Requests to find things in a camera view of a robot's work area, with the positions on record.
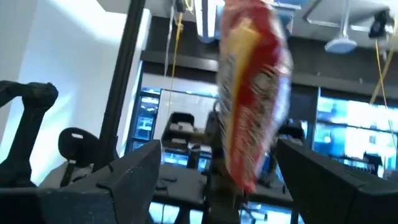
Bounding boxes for bright office window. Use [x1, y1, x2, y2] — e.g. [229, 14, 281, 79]
[313, 96, 398, 178]

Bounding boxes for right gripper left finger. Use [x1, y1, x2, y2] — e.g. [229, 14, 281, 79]
[43, 139, 164, 224]

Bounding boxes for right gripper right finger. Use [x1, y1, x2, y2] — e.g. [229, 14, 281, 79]
[275, 138, 398, 224]

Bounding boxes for white round ceiling lamp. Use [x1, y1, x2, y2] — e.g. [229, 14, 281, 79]
[324, 0, 358, 55]

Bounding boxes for black office chair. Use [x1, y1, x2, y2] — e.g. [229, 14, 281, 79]
[161, 111, 206, 150]

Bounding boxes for black ceiling camera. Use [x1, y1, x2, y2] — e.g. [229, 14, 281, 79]
[368, 10, 392, 40]

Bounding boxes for yellow hanging cable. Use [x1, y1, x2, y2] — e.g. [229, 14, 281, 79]
[163, 0, 186, 106]
[369, 18, 398, 150]

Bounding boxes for dark office desk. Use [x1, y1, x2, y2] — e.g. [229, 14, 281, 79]
[152, 164, 295, 208]

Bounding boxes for red ramen noodle pack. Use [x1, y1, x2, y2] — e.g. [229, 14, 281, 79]
[216, 0, 295, 194]

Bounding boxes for long white ceiling light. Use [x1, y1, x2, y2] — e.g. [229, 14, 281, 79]
[194, 0, 224, 44]

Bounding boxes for white board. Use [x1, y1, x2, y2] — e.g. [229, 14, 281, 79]
[152, 89, 220, 141]

